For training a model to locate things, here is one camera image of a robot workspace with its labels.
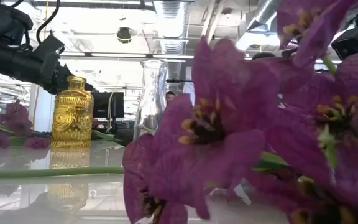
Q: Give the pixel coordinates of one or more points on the yellow embossed glass vase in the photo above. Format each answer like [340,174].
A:
[73,118]

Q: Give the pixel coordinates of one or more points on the small-blossom purple flower bunch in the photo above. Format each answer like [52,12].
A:
[15,119]

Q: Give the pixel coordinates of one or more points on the clear glass vase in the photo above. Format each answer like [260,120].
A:
[152,93]

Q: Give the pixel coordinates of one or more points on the large-blossom purple flower stem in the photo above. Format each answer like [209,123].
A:
[228,149]

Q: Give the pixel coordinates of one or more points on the white square column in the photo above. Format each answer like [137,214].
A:
[43,109]

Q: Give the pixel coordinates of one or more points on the long overhead light bar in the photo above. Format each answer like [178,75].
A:
[120,55]

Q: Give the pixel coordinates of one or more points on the black ceiling dome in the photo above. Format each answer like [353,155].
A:
[124,35]

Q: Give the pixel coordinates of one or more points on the person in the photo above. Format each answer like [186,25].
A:
[170,97]

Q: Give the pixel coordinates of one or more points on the cream artificial tulip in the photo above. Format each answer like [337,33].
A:
[57,172]

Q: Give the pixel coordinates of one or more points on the silver slanted ventilation duct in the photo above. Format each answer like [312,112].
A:
[261,14]

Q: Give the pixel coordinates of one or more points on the silver spiral ventilation duct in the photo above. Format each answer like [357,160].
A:
[169,18]

